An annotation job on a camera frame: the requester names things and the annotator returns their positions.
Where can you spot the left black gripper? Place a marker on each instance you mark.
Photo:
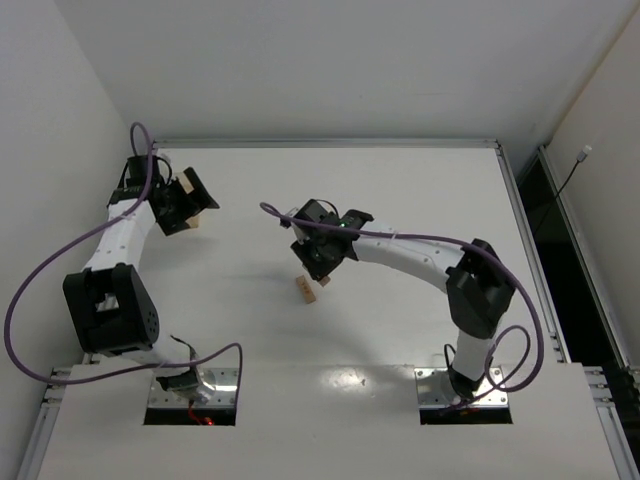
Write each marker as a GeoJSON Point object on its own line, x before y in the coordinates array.
{"type": "Point", "coordinates": [176, 209]}

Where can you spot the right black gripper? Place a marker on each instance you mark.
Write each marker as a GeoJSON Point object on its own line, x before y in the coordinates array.
{"type": "Point", "coordinates": [316, 255]}

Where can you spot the wooden block box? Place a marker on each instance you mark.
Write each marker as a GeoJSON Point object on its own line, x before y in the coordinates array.
{"type": "Point", "coordinates": [187, 186]}

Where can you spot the wood block with print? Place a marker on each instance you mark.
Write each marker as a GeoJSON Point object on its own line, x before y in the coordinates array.
{"type": "Point", "coordinates": [305, 289]}

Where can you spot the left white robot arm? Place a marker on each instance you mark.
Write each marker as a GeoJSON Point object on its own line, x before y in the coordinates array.
{"type": "Point", "coordinates": [112, 312]}

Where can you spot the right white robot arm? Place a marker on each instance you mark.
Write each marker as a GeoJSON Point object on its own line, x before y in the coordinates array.
{"type": "Point", "coordinates": [477, 293]}

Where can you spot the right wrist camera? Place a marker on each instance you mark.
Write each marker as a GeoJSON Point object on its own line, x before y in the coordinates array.
{"type": "Point", "coordinates": [300, 235]}

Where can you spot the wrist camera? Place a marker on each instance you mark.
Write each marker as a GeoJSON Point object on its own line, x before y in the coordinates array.
{"type": "Point", "coordinates": [167, 163]}
{"type": "Point", "coordinates": [300, 235]}

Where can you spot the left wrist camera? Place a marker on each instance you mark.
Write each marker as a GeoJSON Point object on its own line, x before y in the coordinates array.
{"type": "Point", "coordinates": [167, 163]}

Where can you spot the aluminium table frame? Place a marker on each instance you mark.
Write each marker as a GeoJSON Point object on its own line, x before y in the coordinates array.
{"type": "Point", "coordinates": [328, 389]}

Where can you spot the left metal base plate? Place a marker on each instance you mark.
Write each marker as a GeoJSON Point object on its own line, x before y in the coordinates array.
{"type": "Point", "coordinates": [216, 390]}

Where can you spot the metal base plate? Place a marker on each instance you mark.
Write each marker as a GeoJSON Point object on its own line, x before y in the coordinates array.
{"type": "Point", "coordinates": [216, 390]}
{"type": "Point", "coordinates": [434, 391]}

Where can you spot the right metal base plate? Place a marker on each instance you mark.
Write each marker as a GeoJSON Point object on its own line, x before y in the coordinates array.
{"type": "Point", "coordinates": [434, 391]}

